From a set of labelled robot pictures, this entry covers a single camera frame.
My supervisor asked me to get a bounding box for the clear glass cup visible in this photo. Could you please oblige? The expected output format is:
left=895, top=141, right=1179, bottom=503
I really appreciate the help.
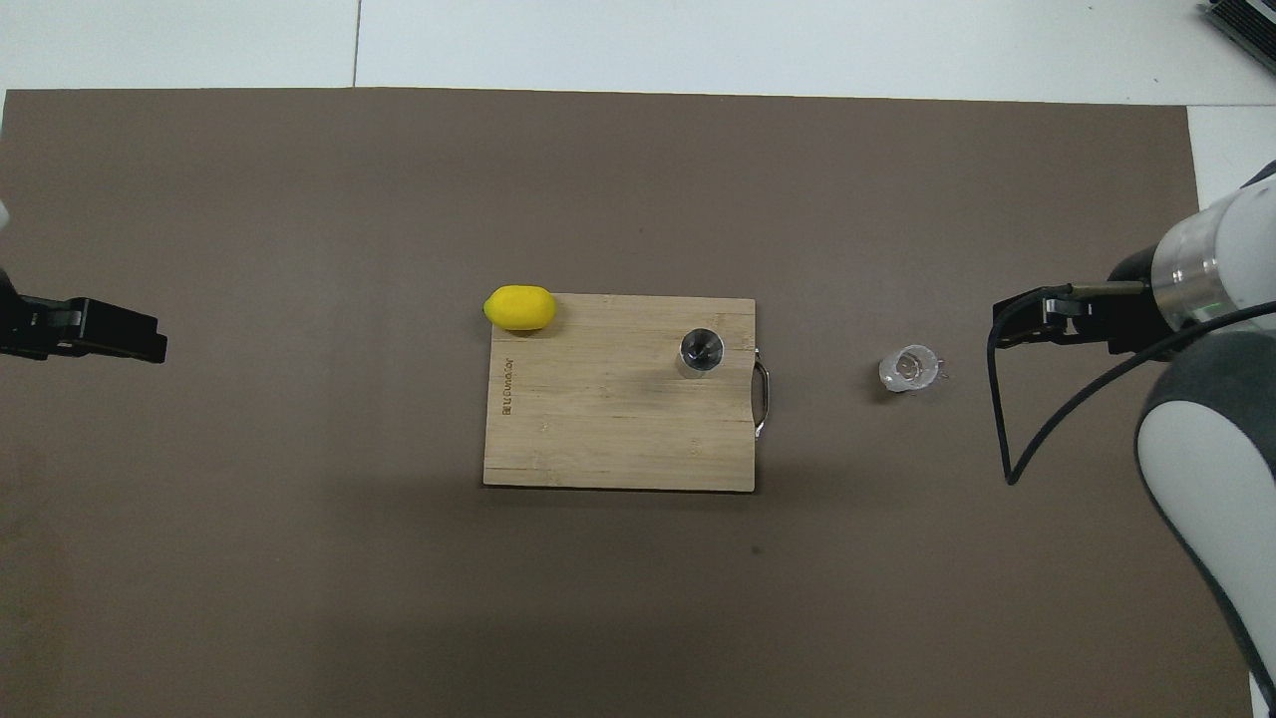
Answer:
left=877, top=344, right=940, bottom=395

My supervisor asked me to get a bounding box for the steel jigger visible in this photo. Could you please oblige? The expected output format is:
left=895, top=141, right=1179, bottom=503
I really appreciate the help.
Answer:
left=678, top=327, right=726, bottom=381

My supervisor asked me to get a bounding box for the grey ribbed device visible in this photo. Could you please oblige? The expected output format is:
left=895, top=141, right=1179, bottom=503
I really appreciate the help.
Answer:
left=1201, top=0, right=1276, bottom=76

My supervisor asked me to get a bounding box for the yellow lemon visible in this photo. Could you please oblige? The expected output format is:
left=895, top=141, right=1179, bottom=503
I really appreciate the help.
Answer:
left=483, top=284, right=557, bottom=332

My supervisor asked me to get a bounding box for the brown table mat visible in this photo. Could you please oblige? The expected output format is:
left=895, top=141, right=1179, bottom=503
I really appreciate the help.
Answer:
left=0, top=88, right=1255, bottom=718

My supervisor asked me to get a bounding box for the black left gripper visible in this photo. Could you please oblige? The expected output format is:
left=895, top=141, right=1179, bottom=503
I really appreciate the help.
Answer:
left=0, top=267, right=168, bottom=364

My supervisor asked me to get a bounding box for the wooden cutting board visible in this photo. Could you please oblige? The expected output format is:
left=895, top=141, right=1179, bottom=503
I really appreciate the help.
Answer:
left=482, top=293, right=771, bottom=494

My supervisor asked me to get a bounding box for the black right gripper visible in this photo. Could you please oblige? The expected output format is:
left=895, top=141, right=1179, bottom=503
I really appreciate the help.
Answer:
left=997, top=248, right=1173, bottom=356

